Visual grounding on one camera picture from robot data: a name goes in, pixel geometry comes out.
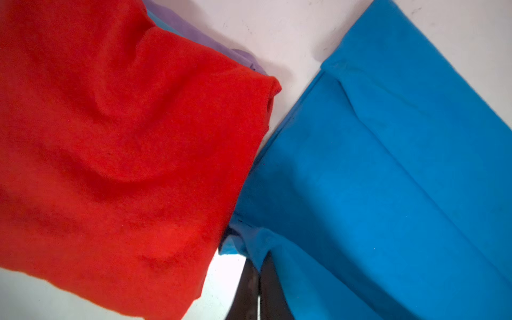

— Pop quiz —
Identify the folded purple t shirt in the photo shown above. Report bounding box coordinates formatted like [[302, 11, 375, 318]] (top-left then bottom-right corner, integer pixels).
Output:
[[143, 1, 266, 75]]

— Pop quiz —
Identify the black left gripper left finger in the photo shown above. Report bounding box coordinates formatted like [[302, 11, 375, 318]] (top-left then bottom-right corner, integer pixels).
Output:
[[225, 259, 260, 320]]

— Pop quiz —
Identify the folded teal t shirt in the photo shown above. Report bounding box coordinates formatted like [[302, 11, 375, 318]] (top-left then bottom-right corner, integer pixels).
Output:
[[147, 9, 182, 36]]

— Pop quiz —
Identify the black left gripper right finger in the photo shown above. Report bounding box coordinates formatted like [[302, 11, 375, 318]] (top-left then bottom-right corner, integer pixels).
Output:
[[259, 252, 295, 320]]

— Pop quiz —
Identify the blue t shirt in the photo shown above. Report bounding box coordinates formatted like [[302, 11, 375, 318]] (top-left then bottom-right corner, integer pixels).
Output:
[[220, 1, 511, 319]]

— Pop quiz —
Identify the folded red t shirt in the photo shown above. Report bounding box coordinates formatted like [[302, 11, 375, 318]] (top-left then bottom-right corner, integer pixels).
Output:
[[1, 1, 281, 319]]

